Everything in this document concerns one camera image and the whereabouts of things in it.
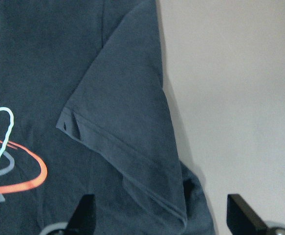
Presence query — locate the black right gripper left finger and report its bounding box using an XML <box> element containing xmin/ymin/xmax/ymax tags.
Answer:
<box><xmin>40</xmin><ymin>194</ymin><xmax>96</xmax><ymax>235</ymax></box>

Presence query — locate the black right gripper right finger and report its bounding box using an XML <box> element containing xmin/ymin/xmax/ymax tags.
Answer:
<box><xmin>226</xmin><ymin>194</ymin><xmax>285</xmax><ymax>235</ymax></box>

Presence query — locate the black printed t-shirt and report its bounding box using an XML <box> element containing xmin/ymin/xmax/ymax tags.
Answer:
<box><xmin>0</xmin><ymin>0</ymin><xmax>215</xmax><ymax>235</ymax></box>

